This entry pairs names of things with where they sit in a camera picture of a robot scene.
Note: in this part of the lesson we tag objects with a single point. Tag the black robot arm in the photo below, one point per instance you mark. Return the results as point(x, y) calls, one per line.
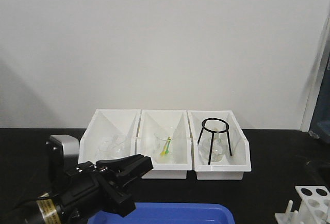
point(41, 209)

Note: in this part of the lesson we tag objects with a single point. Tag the white test tube rack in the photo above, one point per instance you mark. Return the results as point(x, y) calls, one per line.
point(314, 206)

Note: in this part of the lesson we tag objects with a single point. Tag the blue plastic tray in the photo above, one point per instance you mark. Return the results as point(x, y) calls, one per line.
point(152, 212)

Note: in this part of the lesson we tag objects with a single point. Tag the white bin middle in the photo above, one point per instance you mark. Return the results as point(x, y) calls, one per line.
point(160, 123)

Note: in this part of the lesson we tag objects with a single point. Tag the green yellow dropper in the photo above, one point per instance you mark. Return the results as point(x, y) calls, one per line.
point(166, 146)

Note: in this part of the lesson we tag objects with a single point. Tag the white bin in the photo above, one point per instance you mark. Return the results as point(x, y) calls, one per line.
point(160, 123)
point(231, 167)
point(111, 134)

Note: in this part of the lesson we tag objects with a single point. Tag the glassware in left bin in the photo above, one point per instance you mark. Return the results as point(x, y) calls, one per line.
point(113, 147)

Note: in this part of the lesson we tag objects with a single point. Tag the glass flask under tripod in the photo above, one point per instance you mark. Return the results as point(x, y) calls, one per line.
point(217, 149)

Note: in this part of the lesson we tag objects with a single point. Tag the black wire tripod stand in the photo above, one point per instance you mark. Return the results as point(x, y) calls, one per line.
point(210, 126)

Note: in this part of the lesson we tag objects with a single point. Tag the white bin right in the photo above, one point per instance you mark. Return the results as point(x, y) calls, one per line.
point(231, 167)

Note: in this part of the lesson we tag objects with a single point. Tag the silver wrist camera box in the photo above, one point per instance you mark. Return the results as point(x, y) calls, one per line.
point(63, 152)

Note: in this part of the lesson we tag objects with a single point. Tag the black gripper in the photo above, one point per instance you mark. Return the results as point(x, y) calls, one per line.
point(89, 188)

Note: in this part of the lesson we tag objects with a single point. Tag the glass beaker with droppers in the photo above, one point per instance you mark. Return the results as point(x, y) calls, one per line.
point(168, 158)

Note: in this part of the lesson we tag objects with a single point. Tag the white bin left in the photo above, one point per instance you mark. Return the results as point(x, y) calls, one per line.
point(111, 134)

